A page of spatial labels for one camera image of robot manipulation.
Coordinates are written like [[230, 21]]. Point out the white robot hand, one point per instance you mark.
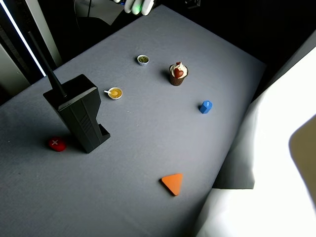
[[143, 7]]

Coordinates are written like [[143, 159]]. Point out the black toy walkie-talkie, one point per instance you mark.
[[81, 116]]

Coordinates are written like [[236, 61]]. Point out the small bowl green soup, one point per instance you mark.
[[143, 60]]

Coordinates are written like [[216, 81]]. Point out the toy cupcake with heart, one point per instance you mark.
[[178, 74]]

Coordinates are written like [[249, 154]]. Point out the small bowl yellow soup spoon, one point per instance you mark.
[[115, 93]]

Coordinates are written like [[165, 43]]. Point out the white pillar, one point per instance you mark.
[[47, 32]]

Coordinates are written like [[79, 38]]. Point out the blue hexagonal block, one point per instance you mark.
[[205, 106]]

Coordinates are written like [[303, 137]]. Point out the white light strip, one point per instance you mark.
[[22, 37]]

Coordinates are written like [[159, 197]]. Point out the grey table cloth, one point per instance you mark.
[[138, 138]]

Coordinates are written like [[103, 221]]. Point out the red round block white cross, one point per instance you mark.
[[57, 144]]

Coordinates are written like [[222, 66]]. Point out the orange triangle block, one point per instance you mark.
[[174, 182]]

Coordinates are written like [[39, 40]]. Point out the white backdrop cloth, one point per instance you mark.
[[266, 160]]

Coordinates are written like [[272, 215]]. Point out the beige board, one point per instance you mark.
[[306, 158]]

